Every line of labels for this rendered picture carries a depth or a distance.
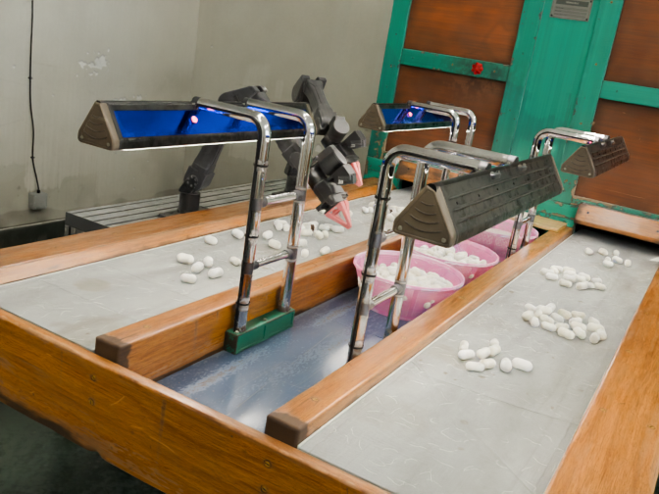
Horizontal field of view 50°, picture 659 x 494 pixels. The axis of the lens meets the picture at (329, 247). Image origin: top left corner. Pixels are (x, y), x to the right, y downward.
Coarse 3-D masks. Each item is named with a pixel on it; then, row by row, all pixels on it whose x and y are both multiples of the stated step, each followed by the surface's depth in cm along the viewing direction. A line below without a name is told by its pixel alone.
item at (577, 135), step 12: (540, 132) 193; (552, 132) 190; (564, 132) 190; (576, 132) 202; (588, 132) 201; (540, 144) 194; (552, 144) 207; (516, 216) 200; (528, 216) 212; (516, 228) 200; (528, 228) 214; (516, 240) 201; (528, 240) 215
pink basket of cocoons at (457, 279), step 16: (384, 256) 179; (416, 256) 180; (448, 272) 175; (384, 288) 158; (416, 288) 156; (432, 288) 156; (448, 288) 158; (384, 304) 161; (416, 304) 159; (432, 304) 160
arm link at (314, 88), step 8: (304, 80) 253; (312, 80) 253; (320, 80) 254; (296, 88) 258; (304, 88) 254; (312, 88) 250; (320, 88) 251; (296, 96) 258; (312, 96) 249; (320, 96) 247; (312, 104) 249; (320, 104) 244; (328, 104) 246; (320, 112) 241; (328, 112) 242; (328, 120) 239
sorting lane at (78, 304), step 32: (352, 224) 212; (128, 256) 154; (160, 256) 158; (192, 256) 161; (224, 256) 165; (256, 256) 168; (320, 256) 176; (0, 288) 127; (32, 288) 129; (64, 288) 132; (96, 288) 134; (128, 288) 137; (160, 288) 139; (192, 288) 142; (224, 288) 145; (32, 320) 117; (64, 320) 119; (96, 320) 121; (128, 320) 123
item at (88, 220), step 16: (208, 192) 253; (224, 192) 257; (240, 192) 261; (272, 192) 269; (96, 208) 212; (112, 208) 214; (128, 208) 217; (144, 208) 220; (160, 208) 223; (176, 208) 226; (80, 224) 201; (96, 224) 198; (112, 224) 198
